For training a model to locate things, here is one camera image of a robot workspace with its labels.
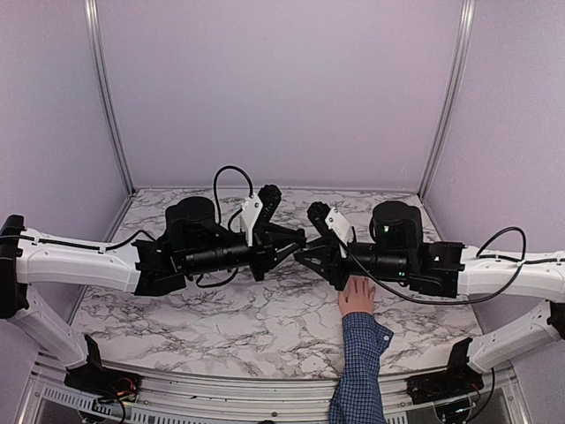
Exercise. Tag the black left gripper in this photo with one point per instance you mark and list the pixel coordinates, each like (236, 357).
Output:
(269, 239)

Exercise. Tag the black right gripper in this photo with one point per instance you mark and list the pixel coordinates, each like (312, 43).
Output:
(329, 259)

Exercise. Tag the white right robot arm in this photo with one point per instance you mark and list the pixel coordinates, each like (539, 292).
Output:
(444, 274)

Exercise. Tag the blue checkered sleeve forearm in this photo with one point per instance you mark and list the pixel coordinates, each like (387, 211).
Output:
(357, 397)

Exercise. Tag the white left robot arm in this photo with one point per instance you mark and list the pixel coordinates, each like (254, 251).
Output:
(143, 267)

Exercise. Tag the person's hand with long nails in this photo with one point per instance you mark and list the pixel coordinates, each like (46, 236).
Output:
(357, 297)

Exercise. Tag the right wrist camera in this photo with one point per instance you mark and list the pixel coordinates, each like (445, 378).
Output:
(340, 226)

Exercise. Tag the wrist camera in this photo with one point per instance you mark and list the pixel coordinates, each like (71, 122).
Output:
(340, 226)
(249, 216)

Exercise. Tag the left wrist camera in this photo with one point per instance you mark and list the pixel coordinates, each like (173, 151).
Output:
(249, 216)

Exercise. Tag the aluminium front rail frame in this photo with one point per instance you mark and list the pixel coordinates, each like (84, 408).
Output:
(167, 397)

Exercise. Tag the right aluminium corner post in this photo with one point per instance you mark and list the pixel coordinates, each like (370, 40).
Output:
(455, 81)

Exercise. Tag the aluminium corner post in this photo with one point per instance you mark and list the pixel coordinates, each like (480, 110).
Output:
(102, 78)
(455, 81)

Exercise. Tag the left aluminium corner post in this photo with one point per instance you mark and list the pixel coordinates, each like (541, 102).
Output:
(102, 78)

